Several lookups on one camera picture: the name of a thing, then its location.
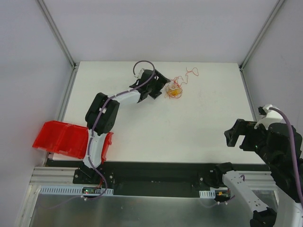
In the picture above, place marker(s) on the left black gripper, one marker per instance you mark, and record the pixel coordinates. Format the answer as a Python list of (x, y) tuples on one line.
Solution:
[(154, 83)]

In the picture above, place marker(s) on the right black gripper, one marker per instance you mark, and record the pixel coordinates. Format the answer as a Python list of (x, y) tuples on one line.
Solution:
[(246, 135)]

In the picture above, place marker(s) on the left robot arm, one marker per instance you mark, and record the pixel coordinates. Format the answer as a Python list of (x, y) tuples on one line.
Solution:
[(101, 118)]

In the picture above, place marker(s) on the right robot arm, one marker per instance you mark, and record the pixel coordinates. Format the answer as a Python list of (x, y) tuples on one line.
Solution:
[(279, 147)]

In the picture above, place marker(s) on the red plastic bin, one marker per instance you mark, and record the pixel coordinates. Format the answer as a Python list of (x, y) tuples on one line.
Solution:
[(73, 141)]

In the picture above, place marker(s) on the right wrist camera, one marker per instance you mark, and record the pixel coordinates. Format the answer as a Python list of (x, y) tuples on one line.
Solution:
[(268, 116)]

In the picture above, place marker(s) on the right white cable duct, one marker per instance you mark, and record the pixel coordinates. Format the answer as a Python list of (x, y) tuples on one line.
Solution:
[(207, 194)]

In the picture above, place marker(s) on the white cable duct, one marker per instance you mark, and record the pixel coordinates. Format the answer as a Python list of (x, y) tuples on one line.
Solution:
[(207, 194), (75, 190)]

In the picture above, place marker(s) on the left aluminium frame post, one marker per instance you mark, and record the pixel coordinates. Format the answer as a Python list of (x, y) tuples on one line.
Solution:
[(56, 33)]

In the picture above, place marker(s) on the aluminium frame post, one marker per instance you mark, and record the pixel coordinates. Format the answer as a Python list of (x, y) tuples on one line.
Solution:
[(273, 13), (56, 33)]

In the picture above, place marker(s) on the right aluminium frame post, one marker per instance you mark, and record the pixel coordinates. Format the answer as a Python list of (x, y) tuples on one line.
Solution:
[(273, 13)]

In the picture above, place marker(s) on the left white cable duct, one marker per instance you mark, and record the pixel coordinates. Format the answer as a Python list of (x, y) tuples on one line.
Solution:
[(75, 190)]

